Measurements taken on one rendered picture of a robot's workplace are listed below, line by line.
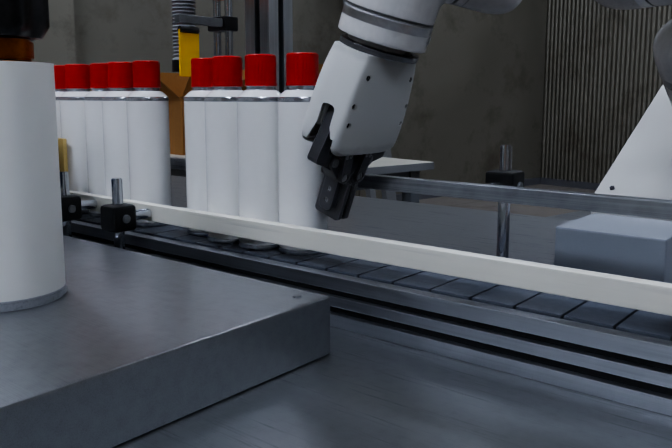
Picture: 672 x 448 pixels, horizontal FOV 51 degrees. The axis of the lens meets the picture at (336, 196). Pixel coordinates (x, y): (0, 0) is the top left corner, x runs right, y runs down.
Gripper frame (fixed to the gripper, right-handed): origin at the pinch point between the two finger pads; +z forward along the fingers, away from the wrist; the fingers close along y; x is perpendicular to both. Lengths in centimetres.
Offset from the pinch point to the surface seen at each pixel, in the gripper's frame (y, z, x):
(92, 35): -232, 91, -405
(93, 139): 1.9, 9.6, -39.0
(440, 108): -583, 118, -318
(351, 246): 4.4, 1.6, 6.4
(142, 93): 1.7, 0.3, -30.8
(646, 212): -3.1, -10.6, 26.7
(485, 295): 3.0, -0.3, 19.3
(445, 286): 2.6, 1.0, 15.6
